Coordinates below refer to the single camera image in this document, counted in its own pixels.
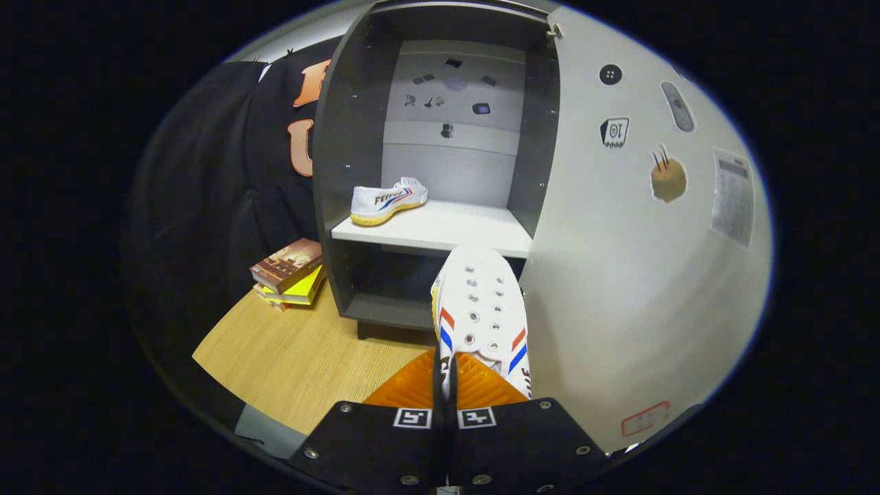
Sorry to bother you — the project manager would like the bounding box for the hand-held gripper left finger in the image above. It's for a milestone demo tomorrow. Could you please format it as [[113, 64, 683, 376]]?
[[289, 347, 448, 495]]

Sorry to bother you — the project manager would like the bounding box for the brown cover book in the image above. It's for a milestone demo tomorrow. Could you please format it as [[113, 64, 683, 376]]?
[[249, 238, 324, 294]]

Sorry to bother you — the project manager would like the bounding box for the white striped canvas shoe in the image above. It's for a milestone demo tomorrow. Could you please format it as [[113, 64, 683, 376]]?
[[349, 177, 429, 228], [430, 244, 534, 403]]

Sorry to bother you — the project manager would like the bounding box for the dark grey shoe cabinet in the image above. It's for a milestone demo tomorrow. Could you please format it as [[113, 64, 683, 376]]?
[[311, 0, 561, 341]]

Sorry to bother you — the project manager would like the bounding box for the black backdrop cloth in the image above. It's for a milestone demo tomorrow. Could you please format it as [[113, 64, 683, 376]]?
[[120, 34, 344, 386]]

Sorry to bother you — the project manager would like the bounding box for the yellow cover book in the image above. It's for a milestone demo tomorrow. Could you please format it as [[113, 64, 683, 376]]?
[[256, 265, 327, 310]]

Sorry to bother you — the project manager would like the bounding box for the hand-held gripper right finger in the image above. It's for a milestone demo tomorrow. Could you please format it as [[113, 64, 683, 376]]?
[[447, 351, 609, 495]]

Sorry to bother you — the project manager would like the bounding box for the beige shoe cabinet door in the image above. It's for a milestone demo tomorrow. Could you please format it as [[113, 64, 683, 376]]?
[[519, 5, 774, 454]]

